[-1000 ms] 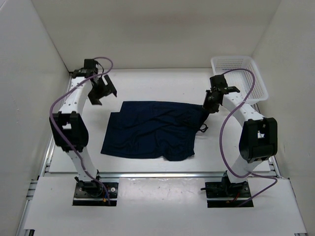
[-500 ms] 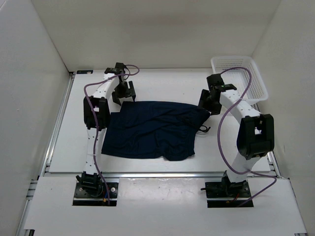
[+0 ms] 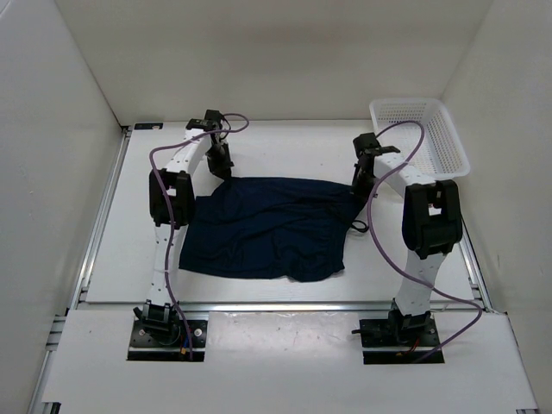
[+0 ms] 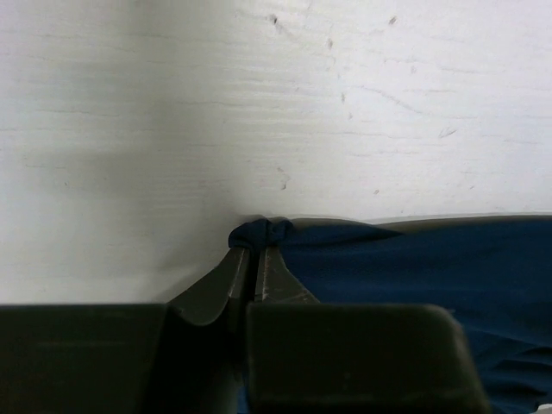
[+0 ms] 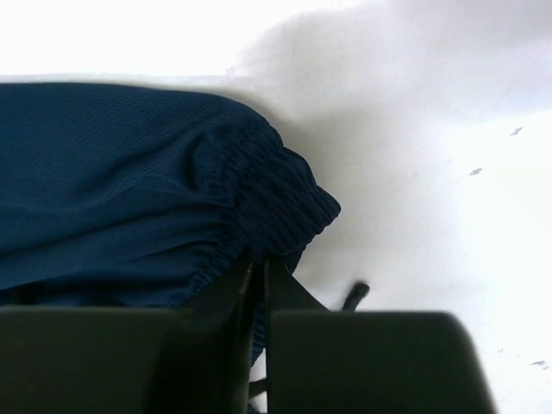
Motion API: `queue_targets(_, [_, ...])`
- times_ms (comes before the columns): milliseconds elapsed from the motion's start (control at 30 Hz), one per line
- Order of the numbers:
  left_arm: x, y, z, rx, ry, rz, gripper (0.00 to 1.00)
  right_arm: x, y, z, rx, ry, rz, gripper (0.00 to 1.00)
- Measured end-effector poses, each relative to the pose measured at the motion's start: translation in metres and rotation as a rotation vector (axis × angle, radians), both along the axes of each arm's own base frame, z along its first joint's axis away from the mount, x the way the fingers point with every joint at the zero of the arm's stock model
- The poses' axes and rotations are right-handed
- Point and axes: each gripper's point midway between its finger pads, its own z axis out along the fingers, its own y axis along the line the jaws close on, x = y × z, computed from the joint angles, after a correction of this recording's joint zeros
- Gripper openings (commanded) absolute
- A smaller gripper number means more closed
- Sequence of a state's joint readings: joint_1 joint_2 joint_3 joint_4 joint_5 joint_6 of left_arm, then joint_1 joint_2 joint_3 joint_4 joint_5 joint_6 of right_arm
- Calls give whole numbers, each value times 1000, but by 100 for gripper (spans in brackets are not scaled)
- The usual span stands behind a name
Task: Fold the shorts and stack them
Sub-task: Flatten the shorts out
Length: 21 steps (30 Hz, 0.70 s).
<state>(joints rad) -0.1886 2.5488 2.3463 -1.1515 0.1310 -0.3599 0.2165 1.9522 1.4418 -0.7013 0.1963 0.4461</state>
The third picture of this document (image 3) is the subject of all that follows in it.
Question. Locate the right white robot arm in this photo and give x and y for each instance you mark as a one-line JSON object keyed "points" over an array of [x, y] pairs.
{"points": [[431, 220]]}

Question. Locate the navy blue shorts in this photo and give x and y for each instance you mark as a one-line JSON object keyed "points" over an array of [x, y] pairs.
{"points": [[269, 228]]}

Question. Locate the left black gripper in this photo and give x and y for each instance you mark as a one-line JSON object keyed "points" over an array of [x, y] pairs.
{"points": [[222, 169]]}

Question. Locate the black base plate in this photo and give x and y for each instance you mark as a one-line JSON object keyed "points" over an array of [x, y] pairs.
{"points": [[145, 346], [380, 346]]}

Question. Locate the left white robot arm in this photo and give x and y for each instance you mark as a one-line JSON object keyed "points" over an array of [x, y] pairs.
{"points": [[172, 207]]}

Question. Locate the white plastic mesh basket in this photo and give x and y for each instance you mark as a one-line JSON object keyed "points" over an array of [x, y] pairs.
{"points": [[425, 126]]}

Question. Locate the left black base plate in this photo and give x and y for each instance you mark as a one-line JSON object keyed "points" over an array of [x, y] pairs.
{"points": [[145, 346]]}

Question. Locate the aluminium front rail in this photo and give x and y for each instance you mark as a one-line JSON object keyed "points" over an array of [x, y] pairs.
{"points": [[378, 306]]}

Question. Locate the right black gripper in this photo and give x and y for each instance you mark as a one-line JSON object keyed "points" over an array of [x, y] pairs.
{"points": [[357, 189]]}

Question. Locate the black label strip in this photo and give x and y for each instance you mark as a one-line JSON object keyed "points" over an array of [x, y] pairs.
{"points": [[148, 125]]}

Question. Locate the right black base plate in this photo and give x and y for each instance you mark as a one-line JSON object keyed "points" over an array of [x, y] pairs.
{"points": [[380, 346]]}

